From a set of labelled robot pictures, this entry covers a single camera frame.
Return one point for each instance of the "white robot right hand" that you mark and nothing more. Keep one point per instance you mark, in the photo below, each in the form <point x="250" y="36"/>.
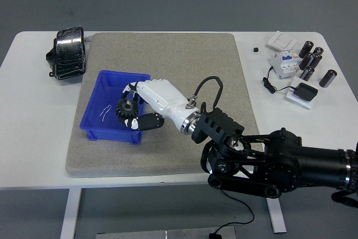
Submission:
<point x="159" y="96"/>

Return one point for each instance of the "large black gear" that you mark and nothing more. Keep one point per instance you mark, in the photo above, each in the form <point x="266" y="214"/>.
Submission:
<point x="126" y="108"/>

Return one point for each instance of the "blue plastic box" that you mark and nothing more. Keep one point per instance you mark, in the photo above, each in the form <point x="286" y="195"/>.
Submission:
<point x="93" y="110"/>

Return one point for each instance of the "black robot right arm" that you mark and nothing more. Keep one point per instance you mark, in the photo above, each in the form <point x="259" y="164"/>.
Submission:
<point x="251" y="155"/>

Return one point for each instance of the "grey-brown mat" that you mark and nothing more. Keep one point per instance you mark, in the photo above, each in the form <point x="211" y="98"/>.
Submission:
<point x="167" y="54"/>

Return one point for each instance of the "black tape-wrapped device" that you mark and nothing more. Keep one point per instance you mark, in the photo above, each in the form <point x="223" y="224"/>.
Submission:
<point x="68" y="54"/>

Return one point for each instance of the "small black cube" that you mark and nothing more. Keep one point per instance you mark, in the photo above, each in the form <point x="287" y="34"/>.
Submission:
<point x="255" y="49"/>

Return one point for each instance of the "white circuit breaker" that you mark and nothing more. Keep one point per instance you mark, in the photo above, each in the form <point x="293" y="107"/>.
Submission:
<point x="283" y="62"/>

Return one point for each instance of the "metal floor plate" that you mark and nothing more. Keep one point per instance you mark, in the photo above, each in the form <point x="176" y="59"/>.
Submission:
<point x="156" y="234"/>

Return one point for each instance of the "white table leg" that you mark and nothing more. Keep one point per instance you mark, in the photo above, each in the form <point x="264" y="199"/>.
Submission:
<point x="70" y="213"/>
<point x="277" y="216"/>

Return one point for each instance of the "black power adapter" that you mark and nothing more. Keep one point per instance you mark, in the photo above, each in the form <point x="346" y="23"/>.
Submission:
<point x="307" y="92"/>

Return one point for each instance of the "black floor plug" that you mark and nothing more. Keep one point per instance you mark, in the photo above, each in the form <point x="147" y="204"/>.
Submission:
<point x="214" y="235"/>

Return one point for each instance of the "black cylindrical capacitor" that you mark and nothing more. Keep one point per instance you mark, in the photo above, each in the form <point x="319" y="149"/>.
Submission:
<point x="306" y="49"/>
<point x="319" y="49"/>
<point x="316" y="60"/>
<point x="327" y="78"/>
<point x="306" y="61"/>
<point x="307" y="73"/>

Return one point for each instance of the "white wall switch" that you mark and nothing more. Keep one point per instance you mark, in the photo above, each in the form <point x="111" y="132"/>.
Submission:
<point x="281" y="40"/>

